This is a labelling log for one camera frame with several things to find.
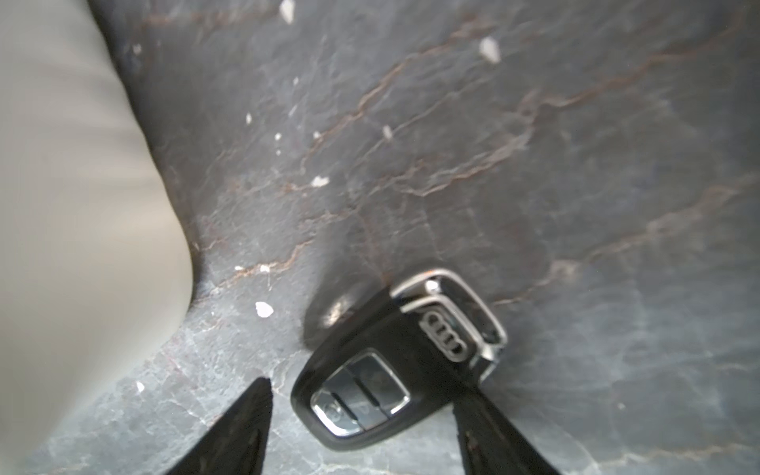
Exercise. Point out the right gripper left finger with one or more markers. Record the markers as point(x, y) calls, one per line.
point(236, 443)

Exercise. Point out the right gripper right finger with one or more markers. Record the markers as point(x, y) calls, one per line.
point(490, 444)

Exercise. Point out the black silver car key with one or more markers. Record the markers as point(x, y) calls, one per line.
point(411, 349)

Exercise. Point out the white storage box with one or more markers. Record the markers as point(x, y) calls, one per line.
point(96, 272)

